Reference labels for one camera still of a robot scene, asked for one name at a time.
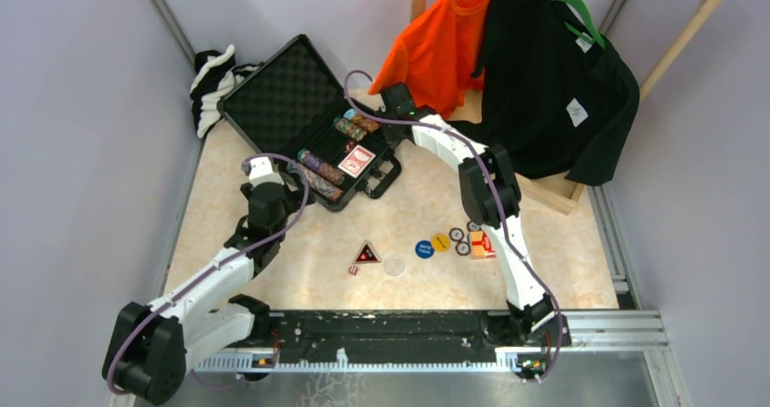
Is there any black poker set case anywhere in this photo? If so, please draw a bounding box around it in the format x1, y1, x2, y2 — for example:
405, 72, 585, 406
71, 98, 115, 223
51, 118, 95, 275
218, 35, 402, 212

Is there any orange boxed card deck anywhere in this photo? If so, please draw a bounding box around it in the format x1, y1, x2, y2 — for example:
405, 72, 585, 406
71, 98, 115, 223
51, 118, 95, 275
469, 230, 496, 260

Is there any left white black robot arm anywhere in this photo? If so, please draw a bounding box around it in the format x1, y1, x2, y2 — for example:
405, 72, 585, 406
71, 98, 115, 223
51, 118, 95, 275
103, 153, 311, 405

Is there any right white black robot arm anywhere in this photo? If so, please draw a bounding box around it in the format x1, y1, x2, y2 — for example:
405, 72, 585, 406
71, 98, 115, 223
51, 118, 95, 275
380, 83, 567, 346

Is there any red yellow chip stack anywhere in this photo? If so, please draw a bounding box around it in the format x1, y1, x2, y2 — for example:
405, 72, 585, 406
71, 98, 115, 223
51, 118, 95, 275
342, 108, 380, 134

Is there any blue orange chip stack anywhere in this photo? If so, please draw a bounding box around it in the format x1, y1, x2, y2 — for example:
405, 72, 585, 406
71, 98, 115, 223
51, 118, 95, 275
288, 164, 344, 203

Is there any green orange chip stack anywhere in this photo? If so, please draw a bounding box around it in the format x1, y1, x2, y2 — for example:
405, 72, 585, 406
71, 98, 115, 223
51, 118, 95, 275
332, 116, 368, 142

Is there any orange t-shirt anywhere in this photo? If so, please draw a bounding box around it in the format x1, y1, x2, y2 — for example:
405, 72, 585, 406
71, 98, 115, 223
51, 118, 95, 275
368, 0, 489, 120

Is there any purple black chip stack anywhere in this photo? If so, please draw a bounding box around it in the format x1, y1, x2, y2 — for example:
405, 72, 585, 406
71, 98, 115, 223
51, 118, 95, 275
297, 148, 345, 186

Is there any red playing card deck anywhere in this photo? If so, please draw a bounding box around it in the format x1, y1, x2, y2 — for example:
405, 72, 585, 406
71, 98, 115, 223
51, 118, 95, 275
337, 145, 376, 178

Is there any black red triangle token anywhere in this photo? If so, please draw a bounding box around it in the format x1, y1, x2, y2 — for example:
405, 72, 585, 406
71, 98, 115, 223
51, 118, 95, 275
352, 241, 382, 265

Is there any clear dealer button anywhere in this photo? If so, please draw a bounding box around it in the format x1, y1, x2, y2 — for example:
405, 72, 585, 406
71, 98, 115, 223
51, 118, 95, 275
383, 256, 406, 277

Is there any black white striped cloth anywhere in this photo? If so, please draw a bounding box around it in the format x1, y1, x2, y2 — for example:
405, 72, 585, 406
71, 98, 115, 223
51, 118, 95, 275
189, 45, 264, 139

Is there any yellow big blind button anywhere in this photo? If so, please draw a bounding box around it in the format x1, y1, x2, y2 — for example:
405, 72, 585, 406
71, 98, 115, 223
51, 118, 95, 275
430, 233, 452, 253

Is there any blue small blind button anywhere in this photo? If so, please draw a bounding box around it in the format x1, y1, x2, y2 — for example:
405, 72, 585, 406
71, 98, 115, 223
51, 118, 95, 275
415, 240, 436, 259

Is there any black t-shirt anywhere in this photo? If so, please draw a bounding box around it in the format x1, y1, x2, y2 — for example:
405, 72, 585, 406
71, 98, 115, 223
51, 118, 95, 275
454, 0, 640, 186

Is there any wooden clothes rack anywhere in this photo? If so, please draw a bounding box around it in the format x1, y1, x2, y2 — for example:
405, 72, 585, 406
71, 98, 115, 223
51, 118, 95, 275
408, 0, 737, 216

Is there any green clothes hanger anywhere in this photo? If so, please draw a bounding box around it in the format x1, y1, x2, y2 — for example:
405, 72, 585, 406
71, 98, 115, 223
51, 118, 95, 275
552, 0, 607, 49

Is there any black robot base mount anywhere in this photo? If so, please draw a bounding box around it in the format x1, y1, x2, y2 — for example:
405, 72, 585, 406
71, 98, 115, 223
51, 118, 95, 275
236, 311, 558, 365

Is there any aluminium frame rail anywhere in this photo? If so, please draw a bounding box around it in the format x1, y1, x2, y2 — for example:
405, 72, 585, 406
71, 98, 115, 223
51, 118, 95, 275
184, 310, 669, 382

